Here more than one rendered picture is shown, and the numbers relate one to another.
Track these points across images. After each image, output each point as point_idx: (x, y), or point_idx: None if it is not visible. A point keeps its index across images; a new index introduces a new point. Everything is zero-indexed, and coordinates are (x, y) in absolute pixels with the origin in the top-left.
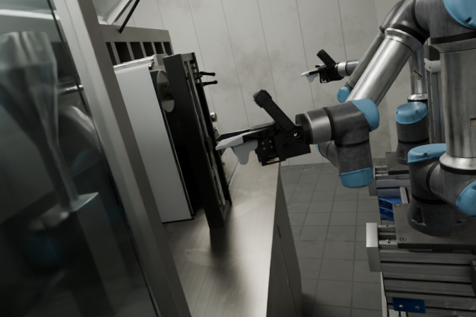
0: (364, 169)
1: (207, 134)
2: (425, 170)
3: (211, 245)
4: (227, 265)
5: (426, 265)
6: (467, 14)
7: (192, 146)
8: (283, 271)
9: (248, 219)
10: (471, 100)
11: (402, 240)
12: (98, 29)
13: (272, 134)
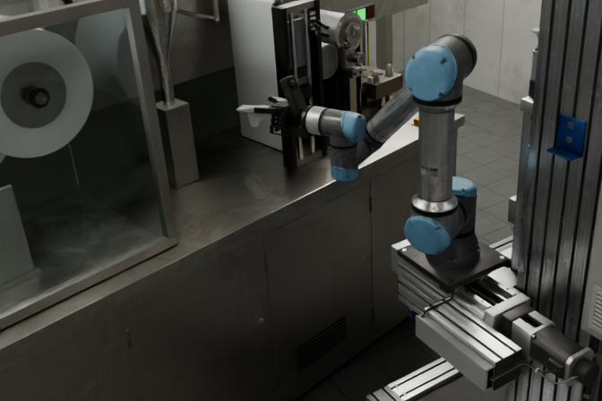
0: (338, 167)
1: (310, 82)
2: None
3: (268, 178)
4: (258, 195)
5: (423, 285)
6: (408, 85)
7: (281, 89)
8: (353, 241)
9: (315, 174)
10: (422, 152)
11: (402, 250)
12: (143, 48)
13: (280, 114)
